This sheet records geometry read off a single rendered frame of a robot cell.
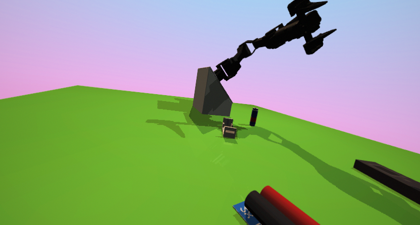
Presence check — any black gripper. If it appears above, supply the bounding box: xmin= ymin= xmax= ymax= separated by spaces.
xmin=283 ymin=0 xmax=337 ymax=55

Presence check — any blue and red battery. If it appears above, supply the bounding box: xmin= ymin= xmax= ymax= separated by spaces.
xmin=249 ymin=108 xmax=258 ymax=126

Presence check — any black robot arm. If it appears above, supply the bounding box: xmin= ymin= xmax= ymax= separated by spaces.
xmin=214 ymin=10 xmax=321 ymax=81

